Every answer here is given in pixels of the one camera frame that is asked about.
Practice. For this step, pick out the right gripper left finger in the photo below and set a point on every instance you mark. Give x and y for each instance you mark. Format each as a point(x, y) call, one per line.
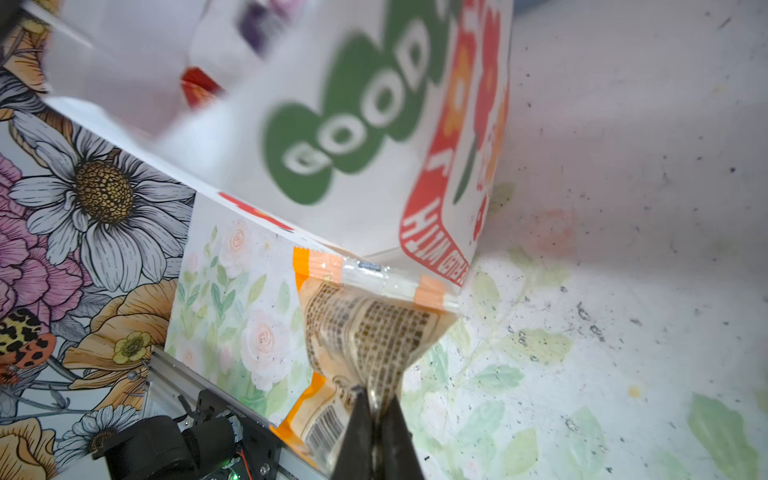
point(354, 461)

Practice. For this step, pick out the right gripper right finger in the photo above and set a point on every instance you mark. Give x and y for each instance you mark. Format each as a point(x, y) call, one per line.
point(399, 458)

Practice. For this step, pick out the small tan snack packet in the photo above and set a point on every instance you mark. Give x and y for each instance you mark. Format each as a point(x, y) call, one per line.
point(364, 326)

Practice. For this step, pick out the white floral paper bag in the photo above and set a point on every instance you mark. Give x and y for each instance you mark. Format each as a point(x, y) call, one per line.
point(373, 128)

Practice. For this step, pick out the red snack packet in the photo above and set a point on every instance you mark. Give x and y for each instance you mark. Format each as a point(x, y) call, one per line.
point(198, 88)

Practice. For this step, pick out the purple Foxs berries candy bag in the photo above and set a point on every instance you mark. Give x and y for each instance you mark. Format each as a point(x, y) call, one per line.
point(262, 23)

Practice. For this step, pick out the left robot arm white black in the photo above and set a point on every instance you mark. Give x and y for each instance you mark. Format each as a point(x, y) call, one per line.
point(157, 447)

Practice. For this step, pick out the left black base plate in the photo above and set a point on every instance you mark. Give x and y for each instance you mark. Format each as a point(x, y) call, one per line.
point(231, 441)

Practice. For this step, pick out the aluminium mounting rail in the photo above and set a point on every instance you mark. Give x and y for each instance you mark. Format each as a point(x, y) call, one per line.
point(168, 378)

